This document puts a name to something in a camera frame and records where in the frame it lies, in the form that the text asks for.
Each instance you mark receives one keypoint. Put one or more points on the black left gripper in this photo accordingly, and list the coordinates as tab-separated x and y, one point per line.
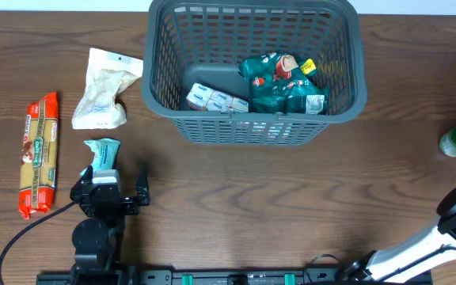
131	204

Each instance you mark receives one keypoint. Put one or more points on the white tissue multipack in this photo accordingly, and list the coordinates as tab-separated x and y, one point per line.
212	99

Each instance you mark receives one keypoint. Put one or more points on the green instant coffee bag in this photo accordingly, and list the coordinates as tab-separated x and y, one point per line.
282	83

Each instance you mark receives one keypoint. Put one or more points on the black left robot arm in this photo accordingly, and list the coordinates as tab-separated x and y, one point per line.
98	239

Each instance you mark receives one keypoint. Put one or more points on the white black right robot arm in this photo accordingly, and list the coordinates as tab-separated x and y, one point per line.
422	252

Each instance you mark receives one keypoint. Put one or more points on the mint toilet wipes pack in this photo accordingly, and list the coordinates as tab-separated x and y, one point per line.
104	153

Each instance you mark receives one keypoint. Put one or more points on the orange spaghetti packet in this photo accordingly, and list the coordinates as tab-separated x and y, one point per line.
39	154

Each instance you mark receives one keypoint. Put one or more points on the beige paper pouch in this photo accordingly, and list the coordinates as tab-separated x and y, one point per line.
108	74

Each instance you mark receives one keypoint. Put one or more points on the grey plastic lattice basket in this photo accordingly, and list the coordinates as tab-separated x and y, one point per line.
204	41

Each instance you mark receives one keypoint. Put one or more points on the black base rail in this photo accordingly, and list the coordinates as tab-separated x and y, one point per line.
132	276

